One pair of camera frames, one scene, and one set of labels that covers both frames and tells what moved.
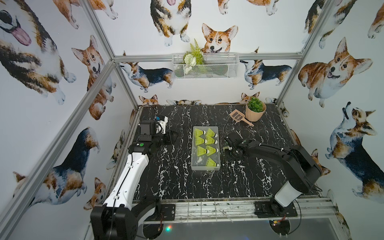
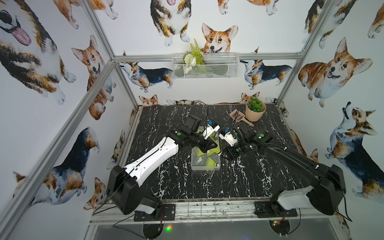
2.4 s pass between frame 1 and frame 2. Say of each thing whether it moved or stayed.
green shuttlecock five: stayed
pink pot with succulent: stayed
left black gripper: moved
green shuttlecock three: stayed
